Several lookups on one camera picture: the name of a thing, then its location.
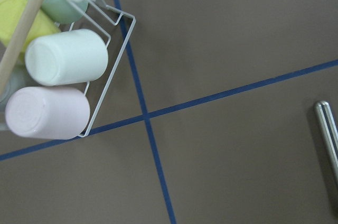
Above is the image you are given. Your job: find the white wire cup rack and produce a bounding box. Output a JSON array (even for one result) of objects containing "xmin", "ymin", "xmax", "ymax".
[{"xmin": 66, "ymin": 0, "xmax": 136, "ymax": 138}]

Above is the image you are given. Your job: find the pink cup on rack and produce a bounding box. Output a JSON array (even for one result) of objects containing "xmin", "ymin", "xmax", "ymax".
[{"xmin": 5, "ymin": 87, "xmax": 90, "ymax": 140}]

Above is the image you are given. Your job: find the white cup on rack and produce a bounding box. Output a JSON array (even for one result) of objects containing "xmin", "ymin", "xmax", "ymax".
[{"xmin": 25, "ymin": 29, "xmax": 108, "ymax": 86}]

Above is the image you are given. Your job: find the steel muddler black tip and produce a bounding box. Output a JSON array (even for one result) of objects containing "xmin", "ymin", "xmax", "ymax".
[{"xmin": 314, "ymin": 100, "xmax": 337, "ymax": 184}]

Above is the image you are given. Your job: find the wooden rack handle rod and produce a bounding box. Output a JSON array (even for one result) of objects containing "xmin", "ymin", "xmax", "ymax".
[{"xmin": 1, "ymin": 0, "xmax": 44, "ymax": 93}]

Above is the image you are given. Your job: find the yellow cup on rack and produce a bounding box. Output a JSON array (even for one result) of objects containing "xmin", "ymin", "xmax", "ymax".
[{"xmin": 1, "ymin": 0, "xmax": 61, "ymax": 53}]

